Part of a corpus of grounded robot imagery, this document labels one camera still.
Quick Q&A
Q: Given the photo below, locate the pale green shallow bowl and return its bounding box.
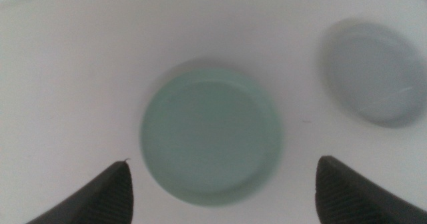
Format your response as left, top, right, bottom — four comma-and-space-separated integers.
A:
139, 68, 284, 207

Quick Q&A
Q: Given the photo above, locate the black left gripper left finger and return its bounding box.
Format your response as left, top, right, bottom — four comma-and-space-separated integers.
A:
24, 159, 135, 224

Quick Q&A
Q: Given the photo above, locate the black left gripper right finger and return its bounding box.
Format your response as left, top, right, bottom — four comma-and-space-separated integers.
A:
314, 155, 427, 224

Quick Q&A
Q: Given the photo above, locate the grey shallow bowl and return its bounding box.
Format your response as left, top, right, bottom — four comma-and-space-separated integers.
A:
319, 18, 427, 129

